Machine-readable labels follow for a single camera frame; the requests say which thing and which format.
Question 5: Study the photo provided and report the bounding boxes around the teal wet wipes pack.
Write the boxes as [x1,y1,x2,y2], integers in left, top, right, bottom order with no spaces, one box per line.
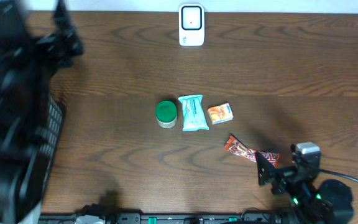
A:
[178,95,209,131]

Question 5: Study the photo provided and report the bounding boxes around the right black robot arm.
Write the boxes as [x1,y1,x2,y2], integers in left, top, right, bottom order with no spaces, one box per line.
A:
[255,151,354,223]

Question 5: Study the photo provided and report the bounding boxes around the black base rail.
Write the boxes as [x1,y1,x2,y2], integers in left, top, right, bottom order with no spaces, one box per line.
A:
[38,210,280,224]

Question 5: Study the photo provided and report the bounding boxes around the white barcode scanner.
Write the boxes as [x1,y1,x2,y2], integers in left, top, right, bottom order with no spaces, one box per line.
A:
[178,3,205,47]

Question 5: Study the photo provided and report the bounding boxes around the orange Kleenex tissue pack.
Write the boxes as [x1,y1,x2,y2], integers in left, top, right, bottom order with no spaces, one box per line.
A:
[208,103,234,125]

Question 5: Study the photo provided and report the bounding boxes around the grey plastic mesh basket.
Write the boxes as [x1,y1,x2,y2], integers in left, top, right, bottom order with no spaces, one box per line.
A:
[37,95,65,199]

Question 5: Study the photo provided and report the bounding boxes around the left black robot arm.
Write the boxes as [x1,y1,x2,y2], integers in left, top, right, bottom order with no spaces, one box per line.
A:
[0,1,84,223]

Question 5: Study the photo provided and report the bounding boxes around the red Top chocolate bar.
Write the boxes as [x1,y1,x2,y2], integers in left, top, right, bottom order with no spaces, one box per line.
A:
[224,135,280,167]

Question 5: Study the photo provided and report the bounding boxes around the green lid jar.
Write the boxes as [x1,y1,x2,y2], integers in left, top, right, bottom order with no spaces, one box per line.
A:
[155,100,178,128]

